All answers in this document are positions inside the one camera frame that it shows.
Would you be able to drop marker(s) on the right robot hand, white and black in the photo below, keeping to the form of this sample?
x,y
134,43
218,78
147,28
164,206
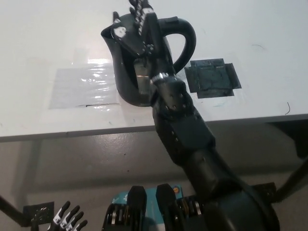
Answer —
x,y
134,38

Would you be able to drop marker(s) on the left robot hand, white and black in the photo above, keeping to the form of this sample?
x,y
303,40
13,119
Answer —
x,y
65,219

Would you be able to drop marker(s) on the black electric kettle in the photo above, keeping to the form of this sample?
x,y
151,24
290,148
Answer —
x,y
187,31

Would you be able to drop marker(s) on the black robot torso, teal top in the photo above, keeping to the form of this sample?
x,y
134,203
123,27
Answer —
x,y
139,211

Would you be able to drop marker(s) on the black table foot plate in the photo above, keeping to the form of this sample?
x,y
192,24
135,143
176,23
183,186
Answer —
x,y
39,211
265,191

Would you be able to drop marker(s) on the black slanted table leg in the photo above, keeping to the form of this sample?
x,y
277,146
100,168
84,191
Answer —
x,y
10,208
292,179

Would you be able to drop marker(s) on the clear taped plastic sheet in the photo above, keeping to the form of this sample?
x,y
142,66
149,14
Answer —
x,y
79,91

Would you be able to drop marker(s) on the black tape patch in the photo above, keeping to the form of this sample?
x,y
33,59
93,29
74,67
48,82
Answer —
x,y
211,79

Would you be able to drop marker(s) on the black under-table frame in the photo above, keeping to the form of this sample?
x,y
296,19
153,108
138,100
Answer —
x,y
288,137

